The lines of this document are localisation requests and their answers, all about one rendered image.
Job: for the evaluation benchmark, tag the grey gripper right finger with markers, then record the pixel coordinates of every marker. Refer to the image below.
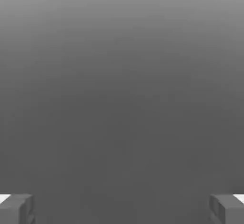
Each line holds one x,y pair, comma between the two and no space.
227,209

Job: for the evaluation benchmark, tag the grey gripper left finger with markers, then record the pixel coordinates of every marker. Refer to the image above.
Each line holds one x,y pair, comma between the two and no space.
15,209

